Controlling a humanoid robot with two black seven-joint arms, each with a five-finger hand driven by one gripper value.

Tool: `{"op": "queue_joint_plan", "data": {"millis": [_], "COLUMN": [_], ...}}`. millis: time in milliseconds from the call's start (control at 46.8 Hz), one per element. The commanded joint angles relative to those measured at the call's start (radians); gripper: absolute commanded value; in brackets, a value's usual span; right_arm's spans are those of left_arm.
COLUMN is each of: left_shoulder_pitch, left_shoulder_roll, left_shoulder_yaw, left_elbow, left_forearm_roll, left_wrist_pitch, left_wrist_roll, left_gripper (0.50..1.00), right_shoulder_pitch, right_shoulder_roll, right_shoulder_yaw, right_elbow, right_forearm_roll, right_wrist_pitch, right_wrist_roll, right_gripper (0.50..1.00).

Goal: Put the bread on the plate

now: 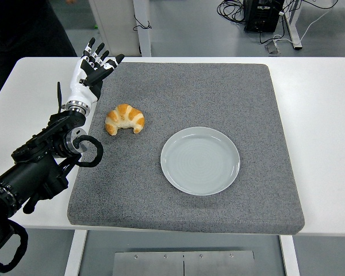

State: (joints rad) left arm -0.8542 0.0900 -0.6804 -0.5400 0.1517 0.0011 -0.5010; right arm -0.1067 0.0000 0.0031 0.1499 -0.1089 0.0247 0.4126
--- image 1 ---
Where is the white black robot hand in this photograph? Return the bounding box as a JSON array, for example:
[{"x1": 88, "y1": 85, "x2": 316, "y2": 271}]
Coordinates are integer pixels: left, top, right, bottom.
[{"x1": 65, "y1": 37, "x2": 125, "y2": 105}]

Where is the white cabinet panel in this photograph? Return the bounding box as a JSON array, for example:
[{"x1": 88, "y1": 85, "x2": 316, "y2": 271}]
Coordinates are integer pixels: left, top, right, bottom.
[{"x1": 87, "y1": 0, "x2": 152, "y2": 58}]

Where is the small grey floor socket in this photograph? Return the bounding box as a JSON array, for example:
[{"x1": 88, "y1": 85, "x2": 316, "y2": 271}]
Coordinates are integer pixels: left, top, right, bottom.
[{"x1": 264, "y1": 41, "x2": 282, "y2": 55}]

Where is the white cable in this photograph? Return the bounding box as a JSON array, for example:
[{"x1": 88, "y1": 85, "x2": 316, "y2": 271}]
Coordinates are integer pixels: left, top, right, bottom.
[{"x1": 273, "y1": 0, "x2": 340, "y2": 45}]

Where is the thin black floor cable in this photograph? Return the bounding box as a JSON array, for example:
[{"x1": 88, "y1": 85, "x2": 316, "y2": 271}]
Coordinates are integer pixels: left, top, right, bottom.
[{"x1": 132, "y1": 14, "x2": 152, "y2": 32}]

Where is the grey felt mat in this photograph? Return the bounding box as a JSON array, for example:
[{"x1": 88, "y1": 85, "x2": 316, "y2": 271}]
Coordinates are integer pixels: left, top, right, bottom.
[{"x1": 66, "y1": 62, "x2": 306, "y2": 235}]

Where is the black cable bundle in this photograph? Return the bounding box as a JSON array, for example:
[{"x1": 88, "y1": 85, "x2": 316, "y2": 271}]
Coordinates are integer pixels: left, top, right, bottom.
[{"x1": 216, "y1": 0, "x2": 247, "y2": 25}]

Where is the white table leg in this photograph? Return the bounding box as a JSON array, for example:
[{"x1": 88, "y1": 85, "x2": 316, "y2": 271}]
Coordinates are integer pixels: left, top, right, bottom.
[
  {"x1": 63, "y1": 229, "x2": 88, "y2": 276},
  {"x1": 278, "y1": 235, "x2": 301, "y2": 276}
]

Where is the person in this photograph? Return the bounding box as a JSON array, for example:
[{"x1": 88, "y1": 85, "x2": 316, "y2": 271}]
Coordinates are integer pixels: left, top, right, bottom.
[{"x1": 0, "y1": 0, "x2": 78, "y2": 104}]

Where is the black computer tower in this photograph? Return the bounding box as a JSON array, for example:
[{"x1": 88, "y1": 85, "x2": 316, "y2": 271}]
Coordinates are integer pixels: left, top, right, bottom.
[{"x1": 243, "y1": 0, "x2": 285, "y2": 33}]

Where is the round grey plate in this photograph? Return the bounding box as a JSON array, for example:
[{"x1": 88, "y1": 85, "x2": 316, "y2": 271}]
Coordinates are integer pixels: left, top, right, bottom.
[{"x1": 160, "y1": 126, "x2": 241, "y2": 197}]

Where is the white desk leg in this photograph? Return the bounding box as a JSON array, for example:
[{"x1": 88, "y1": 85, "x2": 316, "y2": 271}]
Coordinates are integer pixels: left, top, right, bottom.
[{"x1": 283, "y1": 0, "x2": 303, "y2": 50}]

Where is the golden croissant bread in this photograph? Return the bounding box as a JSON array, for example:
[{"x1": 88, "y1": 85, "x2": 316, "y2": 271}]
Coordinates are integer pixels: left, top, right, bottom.
[{"x1": 104, "y1": 103, "x2": 145, "y2": 136}]

